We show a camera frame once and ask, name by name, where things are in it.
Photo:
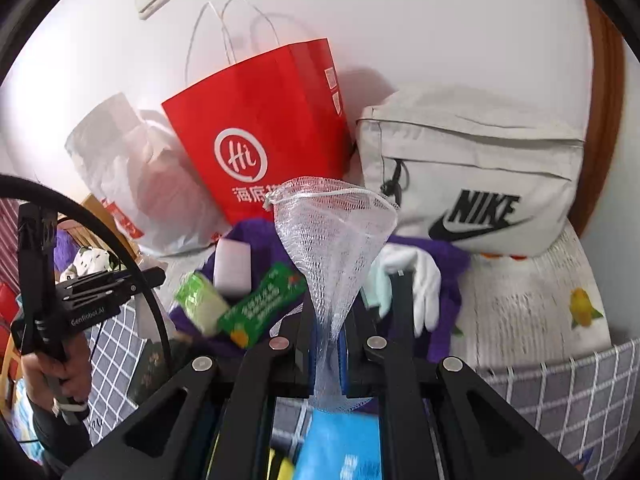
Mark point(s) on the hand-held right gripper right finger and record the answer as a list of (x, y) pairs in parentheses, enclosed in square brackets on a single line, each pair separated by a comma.
[(344, 360)]

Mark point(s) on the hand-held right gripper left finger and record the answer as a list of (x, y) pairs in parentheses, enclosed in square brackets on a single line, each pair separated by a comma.
[(314, 355)]

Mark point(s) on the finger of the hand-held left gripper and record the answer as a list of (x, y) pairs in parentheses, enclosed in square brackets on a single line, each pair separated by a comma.
[(142, 279)]

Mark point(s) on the small green tissue pack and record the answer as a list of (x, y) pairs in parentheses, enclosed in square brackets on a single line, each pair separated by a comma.
[(202, 302)]

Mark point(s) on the green wet wipe packet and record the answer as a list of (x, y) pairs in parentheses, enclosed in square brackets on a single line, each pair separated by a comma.
[(262, 305)]

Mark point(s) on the white mesh bag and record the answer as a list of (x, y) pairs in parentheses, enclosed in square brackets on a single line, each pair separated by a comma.
[(332, 240)]

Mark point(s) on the person's left hand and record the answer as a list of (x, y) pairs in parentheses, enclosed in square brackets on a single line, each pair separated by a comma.
[(75, 372)]

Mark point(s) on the white spotted plush toy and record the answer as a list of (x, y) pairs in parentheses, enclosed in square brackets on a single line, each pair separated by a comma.
[(90, 262)]

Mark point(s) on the purple plush toy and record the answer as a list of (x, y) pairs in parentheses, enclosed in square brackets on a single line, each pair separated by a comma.
[(65, 255)]

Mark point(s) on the light green cloth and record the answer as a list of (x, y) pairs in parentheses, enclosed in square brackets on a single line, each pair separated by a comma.
[(375, 290)]

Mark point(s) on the red striped curtain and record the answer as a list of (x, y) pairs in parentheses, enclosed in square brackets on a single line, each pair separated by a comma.
[(11, 250)]

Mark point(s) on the blue tissue pack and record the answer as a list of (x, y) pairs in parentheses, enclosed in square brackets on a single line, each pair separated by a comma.
[(340, 445)]

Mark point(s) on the wooden headboard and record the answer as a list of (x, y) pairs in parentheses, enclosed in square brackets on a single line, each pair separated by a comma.
[(95, 207)]

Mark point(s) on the white sponge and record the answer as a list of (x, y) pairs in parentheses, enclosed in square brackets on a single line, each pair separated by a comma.
[(232, 267)]

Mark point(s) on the black box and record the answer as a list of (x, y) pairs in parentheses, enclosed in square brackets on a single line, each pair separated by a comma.
[(147, 370)]

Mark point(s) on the white plastic shopping bag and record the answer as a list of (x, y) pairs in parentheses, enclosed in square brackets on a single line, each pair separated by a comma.
[(140, 175)]

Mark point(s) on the white glove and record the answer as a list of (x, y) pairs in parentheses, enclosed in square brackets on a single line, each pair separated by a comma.
[(425, 280)]

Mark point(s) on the purple towel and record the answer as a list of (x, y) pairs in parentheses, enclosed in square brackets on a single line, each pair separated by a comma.
[(450, 280)]

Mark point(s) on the red paper bag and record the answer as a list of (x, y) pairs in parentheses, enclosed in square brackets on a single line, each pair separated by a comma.
[(260, 125)]

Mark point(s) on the grey checked bed sheet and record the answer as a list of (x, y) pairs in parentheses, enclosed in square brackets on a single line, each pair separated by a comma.
[(560, 400)]

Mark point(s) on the beige canvas bag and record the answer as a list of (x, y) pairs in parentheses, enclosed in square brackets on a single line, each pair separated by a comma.
[(475, 160)]

